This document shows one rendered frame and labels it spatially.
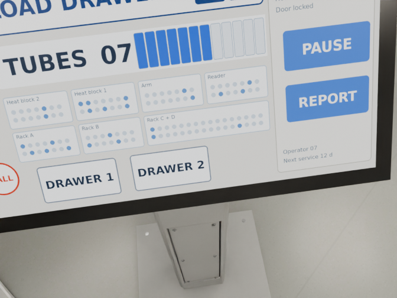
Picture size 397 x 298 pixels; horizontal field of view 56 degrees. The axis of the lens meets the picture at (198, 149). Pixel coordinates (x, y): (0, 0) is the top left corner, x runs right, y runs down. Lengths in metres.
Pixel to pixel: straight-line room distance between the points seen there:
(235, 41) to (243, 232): 1.09
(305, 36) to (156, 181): 0.24
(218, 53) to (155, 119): 0.10
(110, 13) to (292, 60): 0.21
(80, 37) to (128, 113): 0.10
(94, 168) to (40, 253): 1.16
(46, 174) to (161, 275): 0.98
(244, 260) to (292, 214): 0.28
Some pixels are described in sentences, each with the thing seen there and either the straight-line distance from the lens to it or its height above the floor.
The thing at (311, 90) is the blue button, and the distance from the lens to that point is 0.46.
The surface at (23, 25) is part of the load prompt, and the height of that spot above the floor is 1.14.
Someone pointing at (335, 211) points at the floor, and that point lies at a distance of 1.59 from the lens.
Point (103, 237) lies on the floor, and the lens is 1.54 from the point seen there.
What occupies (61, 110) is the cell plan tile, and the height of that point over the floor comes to 1.07.
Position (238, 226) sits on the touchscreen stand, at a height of 0.04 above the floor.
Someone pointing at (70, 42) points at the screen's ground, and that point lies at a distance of 0.44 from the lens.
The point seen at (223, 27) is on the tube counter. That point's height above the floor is 1.12.
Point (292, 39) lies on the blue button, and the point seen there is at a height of 1.10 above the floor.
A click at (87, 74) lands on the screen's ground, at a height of 1.10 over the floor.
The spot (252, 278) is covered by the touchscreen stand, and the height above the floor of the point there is 0.03.
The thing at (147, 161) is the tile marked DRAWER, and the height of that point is 1.01.
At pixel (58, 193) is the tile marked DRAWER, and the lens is 0.49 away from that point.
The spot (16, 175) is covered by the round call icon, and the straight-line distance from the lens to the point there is 0.49.
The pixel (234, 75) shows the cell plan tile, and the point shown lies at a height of 1.08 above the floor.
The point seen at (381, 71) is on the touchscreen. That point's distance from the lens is 0.49.
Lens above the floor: 1.40
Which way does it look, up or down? 57 degrees down
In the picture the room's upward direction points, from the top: 5 degrees counter-clockwise
